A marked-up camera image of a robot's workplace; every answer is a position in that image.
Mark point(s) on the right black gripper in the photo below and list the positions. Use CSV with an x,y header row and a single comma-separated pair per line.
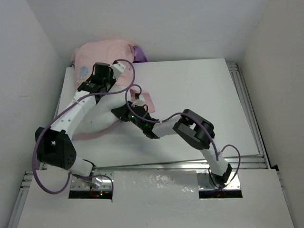
x,y
122,111

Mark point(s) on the aluminium frame rail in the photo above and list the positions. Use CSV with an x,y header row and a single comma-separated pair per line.
x,y
244,98

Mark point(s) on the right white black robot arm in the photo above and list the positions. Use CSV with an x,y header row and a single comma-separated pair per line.
x,y
196,131

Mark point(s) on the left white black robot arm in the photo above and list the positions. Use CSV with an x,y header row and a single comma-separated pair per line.
x,y
54,143

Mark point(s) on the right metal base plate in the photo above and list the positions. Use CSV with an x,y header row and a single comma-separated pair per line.
x,y
207,181

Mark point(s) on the pink purple pillowcase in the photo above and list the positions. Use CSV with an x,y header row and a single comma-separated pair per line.
x,y
106,51

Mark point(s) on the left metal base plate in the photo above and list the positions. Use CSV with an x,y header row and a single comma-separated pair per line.
x,y
97,182

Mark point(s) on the white front cover board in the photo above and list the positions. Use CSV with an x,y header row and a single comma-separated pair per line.
x,y
162,199

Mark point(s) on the metal base plate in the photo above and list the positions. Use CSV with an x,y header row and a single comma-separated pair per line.
x,y
97,182
207,181

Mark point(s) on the white pillow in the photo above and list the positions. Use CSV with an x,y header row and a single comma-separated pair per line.
x,y
100,116

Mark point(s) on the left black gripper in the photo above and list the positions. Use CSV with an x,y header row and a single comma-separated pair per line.
x,y
112,80

